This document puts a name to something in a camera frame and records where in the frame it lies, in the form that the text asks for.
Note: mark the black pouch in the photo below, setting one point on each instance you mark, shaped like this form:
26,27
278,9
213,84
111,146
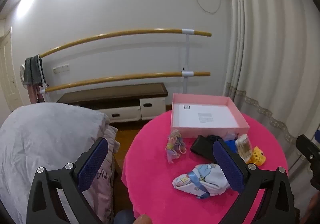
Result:
203,146

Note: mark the white bar support post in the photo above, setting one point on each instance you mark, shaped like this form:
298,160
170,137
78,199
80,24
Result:
186,61

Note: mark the bag of cotton swabs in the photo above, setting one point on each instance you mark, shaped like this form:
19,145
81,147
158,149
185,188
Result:
244,147

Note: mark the cream curtain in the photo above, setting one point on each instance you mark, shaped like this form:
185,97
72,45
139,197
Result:
273,70

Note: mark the dark top white bench cabinet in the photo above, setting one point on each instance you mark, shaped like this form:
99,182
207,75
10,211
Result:
122,103

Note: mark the white door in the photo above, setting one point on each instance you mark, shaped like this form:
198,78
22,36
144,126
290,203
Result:
8,79

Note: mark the cartoon print baby cloth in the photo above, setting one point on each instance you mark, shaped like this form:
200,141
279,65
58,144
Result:
205,180

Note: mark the pastel organza ribbon bundle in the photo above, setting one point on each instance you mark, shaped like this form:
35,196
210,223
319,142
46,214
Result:
175,146

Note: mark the pink round tablecloth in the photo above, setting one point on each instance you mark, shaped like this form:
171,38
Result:
148,176

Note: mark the person's right hand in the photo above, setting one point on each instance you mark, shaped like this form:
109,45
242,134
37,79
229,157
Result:
312,213

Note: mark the white wall switch plate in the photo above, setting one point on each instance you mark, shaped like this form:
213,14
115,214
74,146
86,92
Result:
61,68

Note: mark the grey clothes on bar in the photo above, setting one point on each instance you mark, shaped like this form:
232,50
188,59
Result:
33,71

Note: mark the grey quilt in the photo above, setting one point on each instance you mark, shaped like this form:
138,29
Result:
44,135

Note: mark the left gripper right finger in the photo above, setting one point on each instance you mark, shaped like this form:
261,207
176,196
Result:
276,205

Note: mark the blue knitted cloth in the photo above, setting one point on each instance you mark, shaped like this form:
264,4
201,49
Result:
231,144

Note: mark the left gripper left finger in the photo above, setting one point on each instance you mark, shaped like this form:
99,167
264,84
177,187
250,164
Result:
44,204

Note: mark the yellow crochet toy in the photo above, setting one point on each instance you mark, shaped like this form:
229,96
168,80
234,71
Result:
257,157

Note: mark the pink striped pillow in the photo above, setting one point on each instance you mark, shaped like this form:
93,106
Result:
100,192

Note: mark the person's left hand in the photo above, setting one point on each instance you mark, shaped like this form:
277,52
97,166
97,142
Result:
143,219

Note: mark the pink cardboard box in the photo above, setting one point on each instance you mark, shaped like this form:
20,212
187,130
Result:
193,115

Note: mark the lower wooden ballet bar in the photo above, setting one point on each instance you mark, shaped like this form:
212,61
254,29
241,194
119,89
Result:
121,78

